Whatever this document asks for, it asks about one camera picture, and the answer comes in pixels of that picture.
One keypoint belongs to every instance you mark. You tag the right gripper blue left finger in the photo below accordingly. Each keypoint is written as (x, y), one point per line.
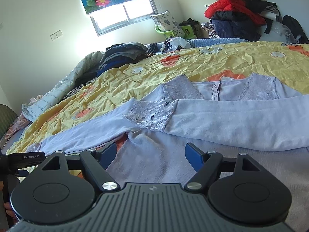
(106, 154)

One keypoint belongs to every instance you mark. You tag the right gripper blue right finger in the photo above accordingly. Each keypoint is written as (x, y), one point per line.
(195, 156)

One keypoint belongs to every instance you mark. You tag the light lavender lace-trimmed top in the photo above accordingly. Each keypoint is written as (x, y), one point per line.
(257, 115)

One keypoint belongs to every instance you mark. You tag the stack of dark folded clothes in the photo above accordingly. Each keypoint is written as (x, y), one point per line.
(121, 54)

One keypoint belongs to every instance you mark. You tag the bright bedroom window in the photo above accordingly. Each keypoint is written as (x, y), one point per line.
(122, 15)

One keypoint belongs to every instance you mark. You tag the person's left hand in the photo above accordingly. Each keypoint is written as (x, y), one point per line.
(9, 210)

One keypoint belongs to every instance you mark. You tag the light blue patterned quilt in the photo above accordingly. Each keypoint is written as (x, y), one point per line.
(32, 111)

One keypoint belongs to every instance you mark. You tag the yellow carrot-print bedspread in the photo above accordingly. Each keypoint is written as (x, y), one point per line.
(116, 86)

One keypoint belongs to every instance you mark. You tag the blue knitted blanket edge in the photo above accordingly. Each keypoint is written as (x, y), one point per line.
(195, 43)

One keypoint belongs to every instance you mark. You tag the white blue plastic bag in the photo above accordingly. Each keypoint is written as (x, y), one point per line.
(174, 44)

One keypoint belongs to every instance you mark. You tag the dark navy jacket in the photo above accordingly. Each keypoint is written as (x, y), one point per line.
(229, 24)

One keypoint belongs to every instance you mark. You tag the floral white pillow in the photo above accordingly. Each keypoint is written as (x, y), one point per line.
(166, 22)

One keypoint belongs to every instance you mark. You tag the red puffer jacket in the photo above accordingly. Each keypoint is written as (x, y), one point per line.
(234, 6)

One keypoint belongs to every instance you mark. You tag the white wall switch plate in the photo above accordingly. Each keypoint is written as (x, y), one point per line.
(56, 35)

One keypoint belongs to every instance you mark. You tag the black bag by wall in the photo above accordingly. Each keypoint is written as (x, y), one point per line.
(296, 29)

